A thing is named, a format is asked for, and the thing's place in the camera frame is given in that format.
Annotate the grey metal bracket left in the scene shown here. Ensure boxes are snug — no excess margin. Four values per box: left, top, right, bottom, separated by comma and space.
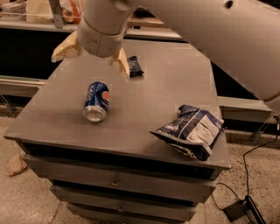
49, 0, 65, 29

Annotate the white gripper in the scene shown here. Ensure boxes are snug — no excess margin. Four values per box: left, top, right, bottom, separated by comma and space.
51, 18, 130, 81

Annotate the black power cable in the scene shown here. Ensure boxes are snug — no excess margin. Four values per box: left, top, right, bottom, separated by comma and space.
210, 116, 280, 211

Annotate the blue white chip bag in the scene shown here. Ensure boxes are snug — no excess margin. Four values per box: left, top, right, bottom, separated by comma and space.
150, 105, 224, 161

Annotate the blue pepsi can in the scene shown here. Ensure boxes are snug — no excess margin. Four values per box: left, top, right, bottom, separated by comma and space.
82, 81, 110, 123

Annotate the grey drawer cabinet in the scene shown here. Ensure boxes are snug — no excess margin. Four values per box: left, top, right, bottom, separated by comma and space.
6, 40, 229, 224

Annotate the small dark blue snack packet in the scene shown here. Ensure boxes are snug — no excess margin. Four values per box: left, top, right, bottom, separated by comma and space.
127, 56, 144, 77

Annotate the crumpled paper on floor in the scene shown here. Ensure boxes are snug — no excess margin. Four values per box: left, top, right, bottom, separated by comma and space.
6, 154, 27, 177

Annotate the black floor power box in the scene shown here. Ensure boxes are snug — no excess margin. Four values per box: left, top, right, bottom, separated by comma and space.
222, 195, 266, 224

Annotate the orange white bag on shelf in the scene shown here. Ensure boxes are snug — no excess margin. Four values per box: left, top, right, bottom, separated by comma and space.
25, 0, 86, 24

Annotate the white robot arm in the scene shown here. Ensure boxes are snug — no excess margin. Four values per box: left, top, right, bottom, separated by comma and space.
65, 0, 280, 113

